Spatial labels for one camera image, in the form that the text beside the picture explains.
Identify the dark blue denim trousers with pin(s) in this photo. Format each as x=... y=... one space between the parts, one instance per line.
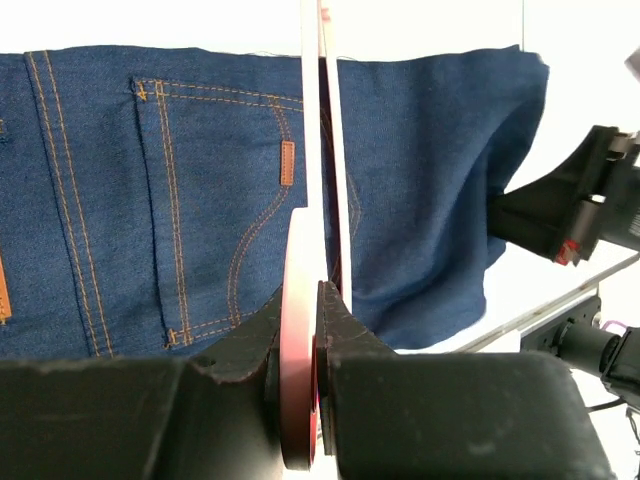
x=146 y=193

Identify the pink hanger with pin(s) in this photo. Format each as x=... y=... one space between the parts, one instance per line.
x=306 y=259

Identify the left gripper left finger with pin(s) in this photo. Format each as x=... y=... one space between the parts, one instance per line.
x=204 y=417

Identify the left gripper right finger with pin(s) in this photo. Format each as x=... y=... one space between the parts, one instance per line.
x=447 y=416

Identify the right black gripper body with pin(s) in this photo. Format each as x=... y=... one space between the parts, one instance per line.
x=598 y=174

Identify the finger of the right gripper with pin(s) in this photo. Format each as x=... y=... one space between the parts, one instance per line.
x=541 y=216

